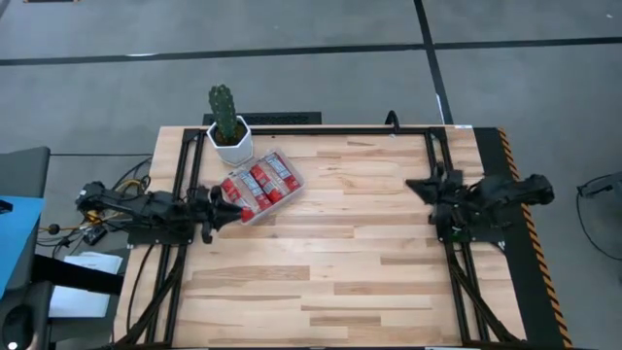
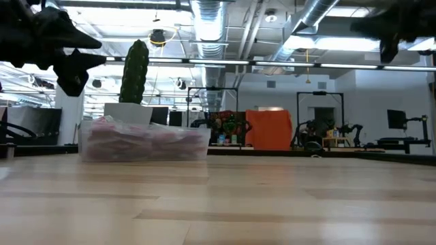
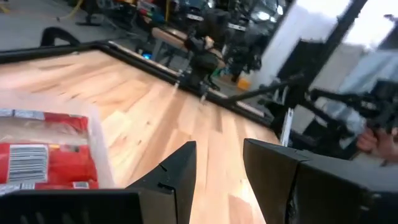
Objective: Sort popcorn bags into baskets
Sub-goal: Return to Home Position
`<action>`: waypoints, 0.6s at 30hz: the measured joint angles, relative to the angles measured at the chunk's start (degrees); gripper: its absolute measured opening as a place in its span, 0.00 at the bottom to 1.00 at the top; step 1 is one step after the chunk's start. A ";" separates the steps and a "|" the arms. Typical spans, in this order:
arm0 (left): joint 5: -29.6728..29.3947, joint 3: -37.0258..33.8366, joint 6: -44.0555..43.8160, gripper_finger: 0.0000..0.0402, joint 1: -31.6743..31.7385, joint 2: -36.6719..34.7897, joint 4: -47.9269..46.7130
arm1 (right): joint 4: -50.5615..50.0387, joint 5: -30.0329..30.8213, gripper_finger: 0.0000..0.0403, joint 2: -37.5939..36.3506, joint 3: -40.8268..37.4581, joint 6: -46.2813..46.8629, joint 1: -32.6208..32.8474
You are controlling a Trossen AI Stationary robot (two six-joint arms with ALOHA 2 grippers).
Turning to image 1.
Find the clear plastic basket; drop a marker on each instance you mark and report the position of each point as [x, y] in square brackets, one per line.
[291, 192]

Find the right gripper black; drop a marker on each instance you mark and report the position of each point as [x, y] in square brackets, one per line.
[449, 192]

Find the dark rectangular floor mat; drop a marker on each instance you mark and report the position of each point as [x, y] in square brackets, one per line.
[282, 118]

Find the red popcorn bag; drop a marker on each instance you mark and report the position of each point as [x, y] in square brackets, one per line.
[289, 171]
[265, 182]
[229, 190]

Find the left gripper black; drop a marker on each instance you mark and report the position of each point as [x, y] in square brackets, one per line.
[206, 214]

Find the white papers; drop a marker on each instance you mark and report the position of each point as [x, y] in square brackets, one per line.
[78, 304]

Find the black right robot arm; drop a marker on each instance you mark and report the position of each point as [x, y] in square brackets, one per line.
[510, 189]

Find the white label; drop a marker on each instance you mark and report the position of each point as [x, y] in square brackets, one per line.
[463, 127]

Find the black mat with hazard stripes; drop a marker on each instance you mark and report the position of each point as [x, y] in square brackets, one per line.
[532, 282]

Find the black power adapter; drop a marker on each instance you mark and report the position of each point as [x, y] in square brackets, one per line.
[95, 234]

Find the green cactus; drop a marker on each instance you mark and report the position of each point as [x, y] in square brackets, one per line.
[223, 112]

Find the black clamp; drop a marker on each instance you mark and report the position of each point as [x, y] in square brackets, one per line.
[392, 114]

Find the blue table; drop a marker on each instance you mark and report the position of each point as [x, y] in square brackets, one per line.
[19, 238]

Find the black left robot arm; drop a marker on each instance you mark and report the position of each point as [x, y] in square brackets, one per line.
[146, 206]

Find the black aluminium table frame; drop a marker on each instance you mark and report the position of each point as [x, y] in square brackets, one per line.
[316, 131]

